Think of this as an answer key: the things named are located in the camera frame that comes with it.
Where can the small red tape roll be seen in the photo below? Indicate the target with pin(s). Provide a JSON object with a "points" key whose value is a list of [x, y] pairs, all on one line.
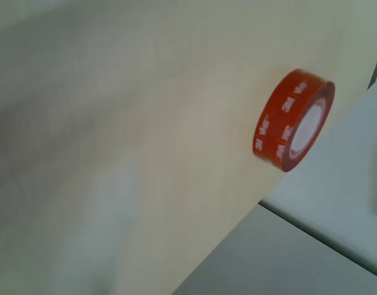
{"points": [[277, 129]]}

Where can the pale grey furniture panel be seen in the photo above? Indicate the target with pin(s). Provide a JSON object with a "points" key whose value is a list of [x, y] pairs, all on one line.
{"points": [[339, 172]]}

